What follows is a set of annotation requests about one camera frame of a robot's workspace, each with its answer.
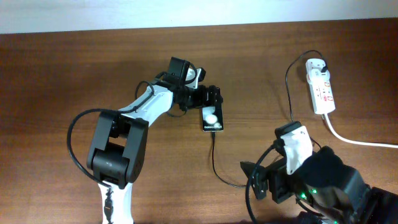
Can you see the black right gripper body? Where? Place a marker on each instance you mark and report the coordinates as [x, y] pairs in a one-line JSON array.
[[284, 184]]

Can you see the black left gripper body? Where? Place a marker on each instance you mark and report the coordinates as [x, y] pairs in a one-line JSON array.
[[202, 99]]

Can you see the black smartphone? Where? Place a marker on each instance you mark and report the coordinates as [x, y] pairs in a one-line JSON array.
[[212, 119]]

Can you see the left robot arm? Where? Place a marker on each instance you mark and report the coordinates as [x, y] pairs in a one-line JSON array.
[[118, 148]]

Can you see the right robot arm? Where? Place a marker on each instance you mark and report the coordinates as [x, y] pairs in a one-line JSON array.
[[333, 189]]

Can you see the white charger adapter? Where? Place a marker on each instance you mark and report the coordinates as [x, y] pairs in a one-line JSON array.
[[316, 77]]

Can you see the white power strip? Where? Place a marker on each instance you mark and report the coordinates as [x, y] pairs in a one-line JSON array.
[[322, 96]]

